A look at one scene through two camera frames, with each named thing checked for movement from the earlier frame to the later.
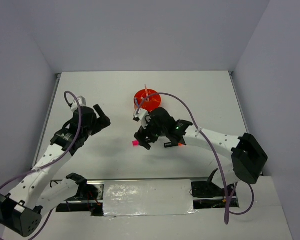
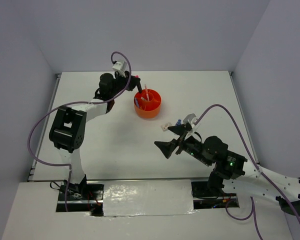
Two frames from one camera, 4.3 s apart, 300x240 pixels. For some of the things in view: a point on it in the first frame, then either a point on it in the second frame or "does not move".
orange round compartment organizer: x=147 y=99 does not move
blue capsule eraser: x=136 y=101 does not move
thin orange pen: x=148 y=98 does not move
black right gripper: x=142 y=135 to x=167 y=147
